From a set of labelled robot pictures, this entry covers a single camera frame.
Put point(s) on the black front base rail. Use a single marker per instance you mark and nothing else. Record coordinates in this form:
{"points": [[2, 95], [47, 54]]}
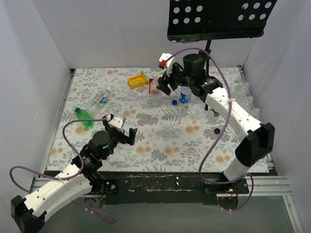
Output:
{"points": [[161, 187]]}

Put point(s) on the small clear upright bottle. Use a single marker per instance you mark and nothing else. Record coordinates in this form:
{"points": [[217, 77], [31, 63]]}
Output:
{"points": [[212, 115]]}

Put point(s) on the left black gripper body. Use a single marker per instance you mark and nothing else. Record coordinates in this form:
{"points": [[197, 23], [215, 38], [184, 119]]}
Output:
{"points": [[122, 136]]}

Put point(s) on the green plastic bottle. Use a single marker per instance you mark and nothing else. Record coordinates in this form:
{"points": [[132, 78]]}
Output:
{"points": [[83, 114]]}

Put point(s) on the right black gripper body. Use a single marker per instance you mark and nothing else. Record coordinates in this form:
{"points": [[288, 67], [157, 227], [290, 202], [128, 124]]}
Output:
{"points": [[170, 79]]}

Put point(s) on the yellow plastic box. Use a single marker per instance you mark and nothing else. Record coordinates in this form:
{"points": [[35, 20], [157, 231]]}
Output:
{"points": [[138, 81]]}

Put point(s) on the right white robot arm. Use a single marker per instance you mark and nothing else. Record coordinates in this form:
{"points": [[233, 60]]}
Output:
{"points": [[256, 139]]}

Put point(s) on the clear bottle blue label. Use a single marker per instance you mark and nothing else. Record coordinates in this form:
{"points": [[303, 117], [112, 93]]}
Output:
{"points": [[99, 101]]}

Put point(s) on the black music stand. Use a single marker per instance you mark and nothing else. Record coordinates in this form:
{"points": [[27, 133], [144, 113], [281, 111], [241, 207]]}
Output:
{"points": [[228, 27]]}

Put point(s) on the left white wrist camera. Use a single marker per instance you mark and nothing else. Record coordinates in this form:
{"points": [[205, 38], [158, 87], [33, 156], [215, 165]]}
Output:
{"points": [[117, 121]]}

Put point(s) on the clear Pepsi bottle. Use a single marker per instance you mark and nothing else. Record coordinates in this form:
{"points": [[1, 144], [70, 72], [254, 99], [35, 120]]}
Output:
{"points": [[185, 94]]}

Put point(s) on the black bottle cap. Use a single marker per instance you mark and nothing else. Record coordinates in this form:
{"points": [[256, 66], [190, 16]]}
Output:
{"points": [[217, 131]]}

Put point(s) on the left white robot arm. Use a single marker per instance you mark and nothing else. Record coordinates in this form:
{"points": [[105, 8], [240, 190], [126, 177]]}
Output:
{"points": [[79, 177]]}

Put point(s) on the red plastic box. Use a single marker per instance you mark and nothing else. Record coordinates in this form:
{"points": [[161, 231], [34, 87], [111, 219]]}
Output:
{"points": [[153, 86]]}

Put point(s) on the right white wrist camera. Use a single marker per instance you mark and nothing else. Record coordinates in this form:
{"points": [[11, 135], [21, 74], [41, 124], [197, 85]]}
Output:
{"points": [[166, 62]]}

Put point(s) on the clear bottle by wall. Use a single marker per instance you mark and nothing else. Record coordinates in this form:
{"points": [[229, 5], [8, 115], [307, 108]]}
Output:
{"points": [[241, 91]]}

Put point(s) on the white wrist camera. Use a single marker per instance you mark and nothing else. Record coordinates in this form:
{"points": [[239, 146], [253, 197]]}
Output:
{"points": [[166, 62], [117, 121]]}

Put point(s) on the floral tablecloth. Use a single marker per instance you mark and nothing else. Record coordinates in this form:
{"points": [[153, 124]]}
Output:
{"points": [[174, 140]]}

